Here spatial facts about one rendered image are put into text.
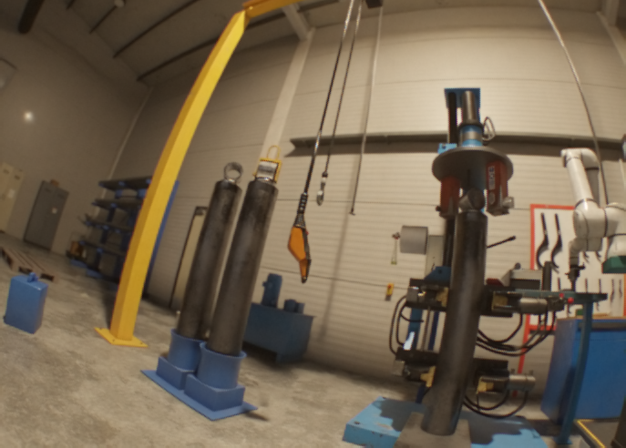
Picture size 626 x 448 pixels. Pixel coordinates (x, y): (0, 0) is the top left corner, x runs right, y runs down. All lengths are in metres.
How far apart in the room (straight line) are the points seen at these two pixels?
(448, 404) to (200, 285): 1.67
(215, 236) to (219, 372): 0.89
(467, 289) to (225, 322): 1.40
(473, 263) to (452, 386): 0.70
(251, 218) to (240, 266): 0.30
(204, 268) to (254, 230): 0.44
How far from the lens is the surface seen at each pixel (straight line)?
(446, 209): 2.06
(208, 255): 2.05
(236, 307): 1.83
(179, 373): 2.09
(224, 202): 2.11
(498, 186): 1.89
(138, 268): 2.83
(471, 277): 1.79
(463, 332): 1.76
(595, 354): 3.00
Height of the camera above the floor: 0.79
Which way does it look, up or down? 17 degrees up
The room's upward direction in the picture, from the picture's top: 12 degrees clockwise
